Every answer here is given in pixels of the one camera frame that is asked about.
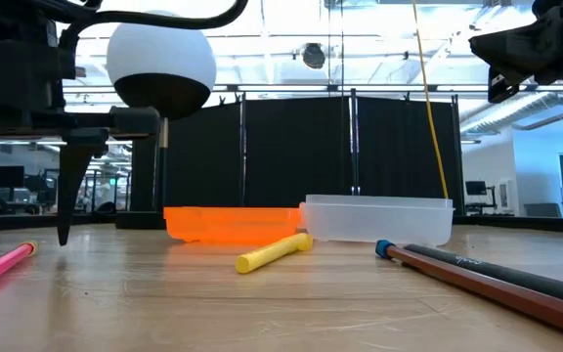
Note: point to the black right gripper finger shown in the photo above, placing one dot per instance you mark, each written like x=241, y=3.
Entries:
x=521, y=46

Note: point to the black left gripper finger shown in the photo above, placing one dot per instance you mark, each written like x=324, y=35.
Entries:
x=73, y=186

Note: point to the orange plastic box lid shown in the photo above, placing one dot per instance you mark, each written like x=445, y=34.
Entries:
x=232, y=225

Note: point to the yellow highlighter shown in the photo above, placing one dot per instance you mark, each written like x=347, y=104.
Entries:
x=272, y=254

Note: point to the clear plastic supply box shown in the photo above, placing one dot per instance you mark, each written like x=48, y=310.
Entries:
x=379, y=222

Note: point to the black pen white script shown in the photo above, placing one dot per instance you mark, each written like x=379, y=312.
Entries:
x=531, y=281

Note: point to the brown pencil blue eraser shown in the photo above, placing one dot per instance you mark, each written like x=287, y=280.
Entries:
x=496, y=293

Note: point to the black computer monitor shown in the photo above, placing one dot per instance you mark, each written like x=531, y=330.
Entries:
x=7, y=177

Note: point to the small black monitor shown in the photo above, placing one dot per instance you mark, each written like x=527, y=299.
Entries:
x=475, y=188

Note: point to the white globe lamp black stand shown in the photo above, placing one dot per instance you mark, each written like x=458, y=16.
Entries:
x=164, y=54

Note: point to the grey chair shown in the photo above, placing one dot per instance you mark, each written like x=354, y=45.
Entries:
x=543, y=210

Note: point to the black curtain partition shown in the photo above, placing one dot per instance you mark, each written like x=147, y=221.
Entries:
x=296, y=146

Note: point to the black overhead camera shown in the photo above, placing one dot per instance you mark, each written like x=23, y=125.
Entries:
x=314, y=56

